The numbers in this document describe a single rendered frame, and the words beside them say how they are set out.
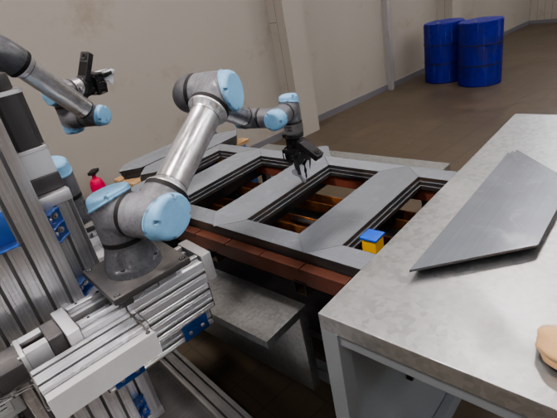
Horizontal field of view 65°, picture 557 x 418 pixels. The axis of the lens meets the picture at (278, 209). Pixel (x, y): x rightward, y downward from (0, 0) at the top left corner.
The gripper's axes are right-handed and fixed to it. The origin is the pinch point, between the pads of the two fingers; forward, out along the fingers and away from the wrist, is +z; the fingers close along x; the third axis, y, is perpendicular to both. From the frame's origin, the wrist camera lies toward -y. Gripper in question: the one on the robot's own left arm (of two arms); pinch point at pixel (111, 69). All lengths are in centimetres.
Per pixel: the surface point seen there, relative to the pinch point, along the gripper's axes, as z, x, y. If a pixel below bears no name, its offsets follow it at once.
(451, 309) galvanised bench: -84, 143, 22
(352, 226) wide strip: -24, 111, 45
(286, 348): -46, 93, 88
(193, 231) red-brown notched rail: -26, 47, 57
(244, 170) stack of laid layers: 32, 42, 57
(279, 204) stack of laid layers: -4, 76, 52
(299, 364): -48, 99, 92
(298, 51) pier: 336, -32, 52
